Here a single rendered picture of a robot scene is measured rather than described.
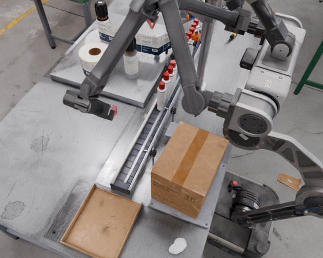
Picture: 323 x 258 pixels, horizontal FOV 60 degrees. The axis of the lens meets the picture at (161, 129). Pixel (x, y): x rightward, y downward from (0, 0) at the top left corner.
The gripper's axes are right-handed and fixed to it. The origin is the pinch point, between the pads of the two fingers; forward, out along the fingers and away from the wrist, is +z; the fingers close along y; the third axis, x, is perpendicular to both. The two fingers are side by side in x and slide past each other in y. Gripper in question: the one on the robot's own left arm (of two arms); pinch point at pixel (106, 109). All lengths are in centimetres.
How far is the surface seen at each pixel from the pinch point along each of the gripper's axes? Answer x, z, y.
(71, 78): -7, 43, 52
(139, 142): 12.8, 27.7, -10.9
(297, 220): 40, 121, -123
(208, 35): -54, 37, -26
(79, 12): -92, 222, 193
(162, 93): -16.2, 32.1, -13.0
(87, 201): 46.0, 6.4, -2.5
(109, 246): 57, -2, -23
